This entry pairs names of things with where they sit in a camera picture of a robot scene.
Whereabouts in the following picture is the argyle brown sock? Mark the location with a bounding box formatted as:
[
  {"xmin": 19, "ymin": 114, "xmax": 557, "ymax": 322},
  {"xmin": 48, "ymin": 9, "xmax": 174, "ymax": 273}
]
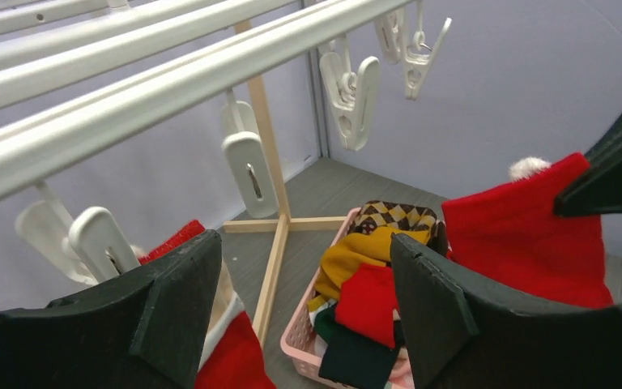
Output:
[{"xmin": 348, "ymin": 200, "xmax": 438, "ymax": 235}]

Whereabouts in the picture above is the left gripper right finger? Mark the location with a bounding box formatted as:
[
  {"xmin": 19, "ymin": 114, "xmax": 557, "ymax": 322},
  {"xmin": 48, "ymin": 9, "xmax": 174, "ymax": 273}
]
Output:
[{"xmin": 390, "ymin": 232, "xmax": 522, "ymax": 389}]

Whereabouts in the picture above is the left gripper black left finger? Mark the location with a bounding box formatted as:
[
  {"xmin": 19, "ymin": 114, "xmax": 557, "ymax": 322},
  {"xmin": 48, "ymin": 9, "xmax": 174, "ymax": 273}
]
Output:
[{"xmin": 45, "ymin": 229, "xmax": 224, "ymax": 389}]

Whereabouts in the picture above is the red santa sock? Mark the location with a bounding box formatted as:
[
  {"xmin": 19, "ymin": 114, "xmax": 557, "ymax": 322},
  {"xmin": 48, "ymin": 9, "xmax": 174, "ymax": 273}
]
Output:
[
  {"xmin": 441, "ymin": 153, "xmax": 613, "ymax": 309},
  {"xmin": 138, "ymin": 220, "xmax": 277, "ymax": 389}
]

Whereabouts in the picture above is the pink plastic basket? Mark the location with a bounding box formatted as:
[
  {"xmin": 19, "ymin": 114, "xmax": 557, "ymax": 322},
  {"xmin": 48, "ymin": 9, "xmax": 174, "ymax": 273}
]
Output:
[{"xmin": 279, "ymin": 207, "xmax": 413, "ymax": 389}]

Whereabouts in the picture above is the red sock in basket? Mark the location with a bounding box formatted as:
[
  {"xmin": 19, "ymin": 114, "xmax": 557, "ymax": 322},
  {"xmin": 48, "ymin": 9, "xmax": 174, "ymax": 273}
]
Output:
[{"xmin": 335, "ymin": 264, "xmax": 398, "ymax": 348}]

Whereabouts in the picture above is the wooden drying rack frame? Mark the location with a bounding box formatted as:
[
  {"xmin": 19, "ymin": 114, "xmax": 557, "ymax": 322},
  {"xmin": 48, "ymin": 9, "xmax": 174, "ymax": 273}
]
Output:
[{"xmin": 222, "ymin": 19, "xmax": 350, "ymax": 344}]

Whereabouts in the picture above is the black sock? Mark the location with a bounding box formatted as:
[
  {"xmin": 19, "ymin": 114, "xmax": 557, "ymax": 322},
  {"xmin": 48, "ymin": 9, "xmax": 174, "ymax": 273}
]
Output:
[{"xmin": 313, "ymin": 306, "xmax": 405, "ymax": 389}]

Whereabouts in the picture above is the mustard yellow sock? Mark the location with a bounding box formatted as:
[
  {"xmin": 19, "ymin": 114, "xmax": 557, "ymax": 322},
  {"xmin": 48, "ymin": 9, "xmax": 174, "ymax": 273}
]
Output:
[{"xmin": 307, "ymin": 226, "xmax": 431, "ymax": 313}]

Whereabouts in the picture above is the white plastic clip hanger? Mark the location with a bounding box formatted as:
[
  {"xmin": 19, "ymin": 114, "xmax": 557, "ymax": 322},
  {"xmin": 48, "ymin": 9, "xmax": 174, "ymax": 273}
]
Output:
[{"xmin": 0, "ymin": 0, "xmax": 454, "ymax": 285}]

